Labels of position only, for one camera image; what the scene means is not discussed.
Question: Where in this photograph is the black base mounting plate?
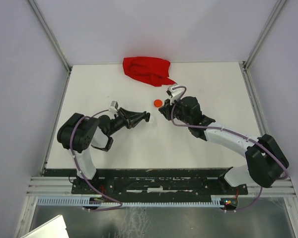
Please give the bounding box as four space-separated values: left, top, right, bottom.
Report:
72 169 248 203

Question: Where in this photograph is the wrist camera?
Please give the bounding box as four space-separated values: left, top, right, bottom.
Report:
109 101 119 113
166 84 187 105

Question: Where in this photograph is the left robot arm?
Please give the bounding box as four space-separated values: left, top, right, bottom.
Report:
57 108 150 193

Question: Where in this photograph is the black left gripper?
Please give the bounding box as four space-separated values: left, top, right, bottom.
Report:
107 107 145 136

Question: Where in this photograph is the metal sheet plate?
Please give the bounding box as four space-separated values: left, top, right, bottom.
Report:
22 215 69 238

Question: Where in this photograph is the aluminium corner post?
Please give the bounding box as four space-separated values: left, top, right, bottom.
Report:
243 0 289 71
26 0 72 72

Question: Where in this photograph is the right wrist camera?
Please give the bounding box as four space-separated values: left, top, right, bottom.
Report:
166 84 187 105

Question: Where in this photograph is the black round charging case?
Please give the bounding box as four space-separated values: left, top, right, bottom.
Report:
145 113 150 122

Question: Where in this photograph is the white cable duct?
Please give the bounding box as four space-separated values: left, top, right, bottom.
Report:
36 194 225 206

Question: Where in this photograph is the left aluminium corner post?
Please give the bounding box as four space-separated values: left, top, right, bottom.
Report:
26 0 72 72

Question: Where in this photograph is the right aluminium corner post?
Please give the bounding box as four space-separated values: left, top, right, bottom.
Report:
243 0 289 71

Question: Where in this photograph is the orange round charging case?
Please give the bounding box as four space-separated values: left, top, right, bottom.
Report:
153 99 163 108

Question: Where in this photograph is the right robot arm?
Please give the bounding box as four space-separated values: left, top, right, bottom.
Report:
159 97 289 194

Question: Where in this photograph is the red crumpled cloth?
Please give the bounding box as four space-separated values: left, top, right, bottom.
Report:
122 57 176 87

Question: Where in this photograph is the aluminium frame rail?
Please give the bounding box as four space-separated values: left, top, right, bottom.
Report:
27 177 296 197

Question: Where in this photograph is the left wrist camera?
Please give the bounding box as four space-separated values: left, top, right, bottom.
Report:
109 101 119 113

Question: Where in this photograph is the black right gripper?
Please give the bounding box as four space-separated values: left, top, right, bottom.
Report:
158 95 191 125

